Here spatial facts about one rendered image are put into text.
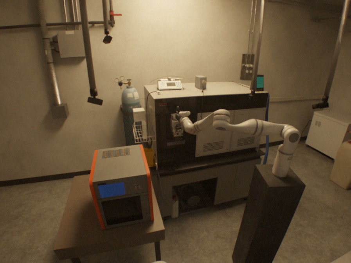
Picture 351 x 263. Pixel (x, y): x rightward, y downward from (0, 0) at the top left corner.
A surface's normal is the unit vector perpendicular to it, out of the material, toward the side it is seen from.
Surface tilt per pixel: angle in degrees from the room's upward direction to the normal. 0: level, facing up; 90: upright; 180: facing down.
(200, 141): 90
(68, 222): 0
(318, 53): 90
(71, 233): 0
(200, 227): 0
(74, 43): 90
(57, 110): 90
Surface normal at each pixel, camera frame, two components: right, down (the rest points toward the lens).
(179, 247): 0.00, -0.91
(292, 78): 0.28, 0.39
